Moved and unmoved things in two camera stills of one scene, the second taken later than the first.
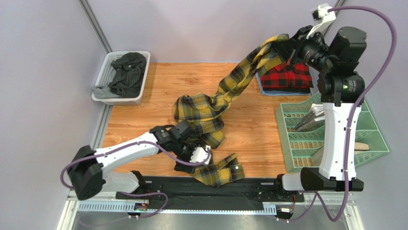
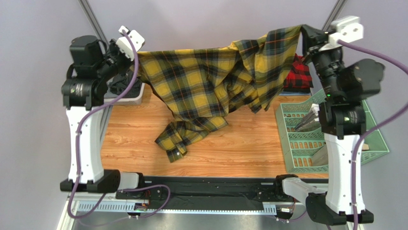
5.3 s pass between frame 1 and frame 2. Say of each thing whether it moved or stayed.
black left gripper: moved
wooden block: stayed
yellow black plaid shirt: moved
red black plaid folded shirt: stayed
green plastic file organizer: stayed
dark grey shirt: stayed
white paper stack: stayed
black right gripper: moved
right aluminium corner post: stayed
